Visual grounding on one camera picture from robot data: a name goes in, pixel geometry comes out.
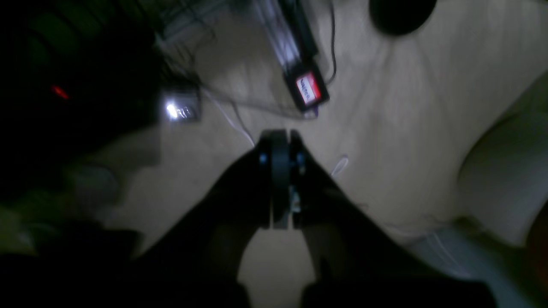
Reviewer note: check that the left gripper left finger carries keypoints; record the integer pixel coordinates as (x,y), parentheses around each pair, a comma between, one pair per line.
(194,265)

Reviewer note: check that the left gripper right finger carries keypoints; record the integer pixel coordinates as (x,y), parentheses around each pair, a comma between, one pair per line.
(357,265)

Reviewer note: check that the black box red label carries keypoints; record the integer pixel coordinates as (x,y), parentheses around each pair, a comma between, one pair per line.
(291,38)

